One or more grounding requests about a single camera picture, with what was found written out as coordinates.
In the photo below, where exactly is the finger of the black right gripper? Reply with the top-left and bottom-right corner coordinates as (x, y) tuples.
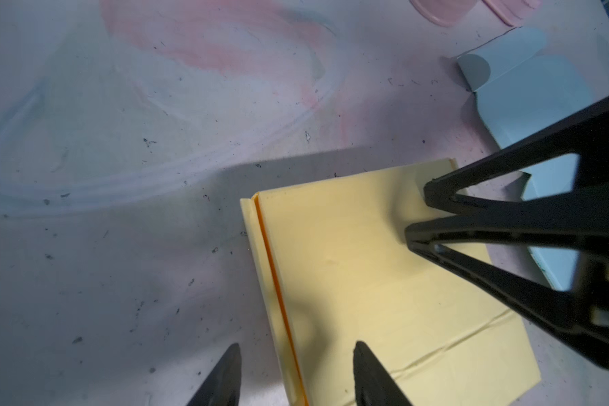
(404, 187), (609, 370)
(424, 96), (609, 213)

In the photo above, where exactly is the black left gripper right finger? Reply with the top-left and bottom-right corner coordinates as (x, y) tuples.
(353, 341), (413, 406)

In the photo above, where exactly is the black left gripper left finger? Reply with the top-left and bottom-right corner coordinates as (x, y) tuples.
(187, 343), (242, 406)

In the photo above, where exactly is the yellow paper box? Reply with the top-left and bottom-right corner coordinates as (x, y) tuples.
(240, 159), (541, 405)

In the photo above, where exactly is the light blue flat paper box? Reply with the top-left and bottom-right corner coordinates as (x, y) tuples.
(457, 27), (592, 291)

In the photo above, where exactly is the pink flat paper box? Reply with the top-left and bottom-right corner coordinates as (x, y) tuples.
(483, 0), (543, 27)

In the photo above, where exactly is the pink metal pencil cup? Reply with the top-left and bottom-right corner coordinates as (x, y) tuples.
(409, 0), (478, 27)

